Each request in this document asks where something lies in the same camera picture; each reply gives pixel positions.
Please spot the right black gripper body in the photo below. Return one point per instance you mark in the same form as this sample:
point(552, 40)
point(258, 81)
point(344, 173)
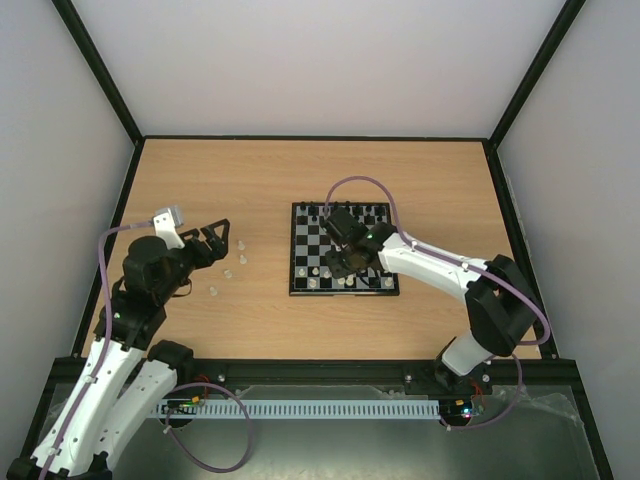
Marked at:
point(341, 258)

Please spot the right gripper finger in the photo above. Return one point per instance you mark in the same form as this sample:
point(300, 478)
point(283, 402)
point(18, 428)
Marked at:
point(340, 272)
point(334, 260)

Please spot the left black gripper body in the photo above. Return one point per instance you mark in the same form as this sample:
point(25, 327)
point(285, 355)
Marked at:
point(204, 258)

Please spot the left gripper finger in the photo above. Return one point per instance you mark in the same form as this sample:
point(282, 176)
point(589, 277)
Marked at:
point(220, 246)
point(217, 231)

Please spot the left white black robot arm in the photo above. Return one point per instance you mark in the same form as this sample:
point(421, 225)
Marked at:
point(126, 374)

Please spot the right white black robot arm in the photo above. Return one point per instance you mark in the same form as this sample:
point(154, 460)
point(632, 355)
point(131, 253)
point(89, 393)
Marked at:
point(498, 300)

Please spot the circuit board with leds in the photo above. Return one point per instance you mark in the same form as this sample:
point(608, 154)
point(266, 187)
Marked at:
point(464, 407)

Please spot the black and white chessboard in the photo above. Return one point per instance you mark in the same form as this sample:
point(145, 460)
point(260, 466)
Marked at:
point(308, 246)

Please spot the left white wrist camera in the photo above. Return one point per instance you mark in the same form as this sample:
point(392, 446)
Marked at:
point(166, 221)

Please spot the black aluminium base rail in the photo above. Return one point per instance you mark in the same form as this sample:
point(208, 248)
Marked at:
point(413, 377)

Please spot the white slotted cable duct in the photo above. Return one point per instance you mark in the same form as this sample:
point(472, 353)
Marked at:
point(303, 409)

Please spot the black frame post right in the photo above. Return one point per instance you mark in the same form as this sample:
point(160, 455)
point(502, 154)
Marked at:
point(545, 53)

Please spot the black frame post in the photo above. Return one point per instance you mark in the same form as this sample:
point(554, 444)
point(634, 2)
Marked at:
point(545, 53)
point(89, 51)

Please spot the black frame post left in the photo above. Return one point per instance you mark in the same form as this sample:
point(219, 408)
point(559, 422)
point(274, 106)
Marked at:
point(89, 51)

